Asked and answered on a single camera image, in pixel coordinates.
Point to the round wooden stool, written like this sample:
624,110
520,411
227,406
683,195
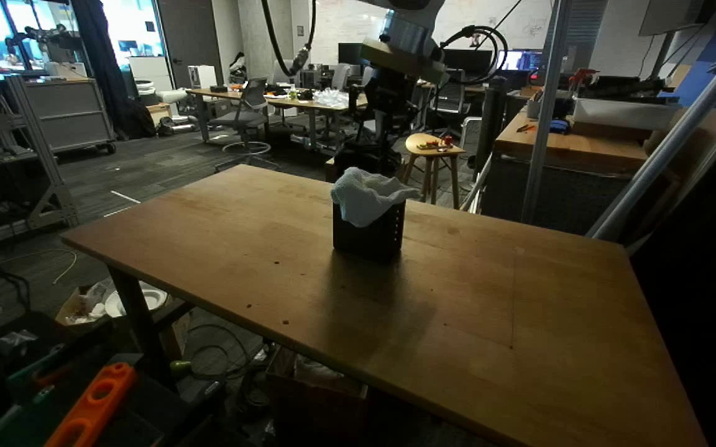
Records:
433,154

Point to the computer monitor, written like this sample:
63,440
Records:
520,61

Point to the diagonal metal pole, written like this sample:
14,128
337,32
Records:
612,218

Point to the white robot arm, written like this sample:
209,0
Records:
408,26

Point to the light grey towel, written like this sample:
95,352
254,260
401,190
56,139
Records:
362,197

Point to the vertical metal pole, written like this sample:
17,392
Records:
547,100

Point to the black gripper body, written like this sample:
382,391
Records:
388,87

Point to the grey metal shelf rack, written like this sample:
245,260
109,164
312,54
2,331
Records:
34,195

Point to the black perforated box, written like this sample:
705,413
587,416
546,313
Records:
378,241

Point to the wooden workbench with drawers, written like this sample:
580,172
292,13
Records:
580,175

